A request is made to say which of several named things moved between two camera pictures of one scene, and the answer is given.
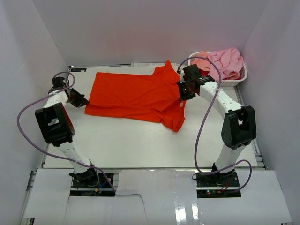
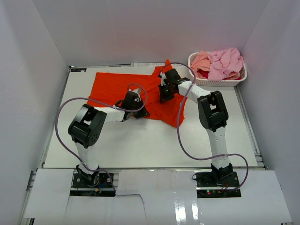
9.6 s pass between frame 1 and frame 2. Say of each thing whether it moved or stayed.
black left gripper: moved
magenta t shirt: stayed
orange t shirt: stayed
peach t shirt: stayed
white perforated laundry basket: stayed
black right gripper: moved
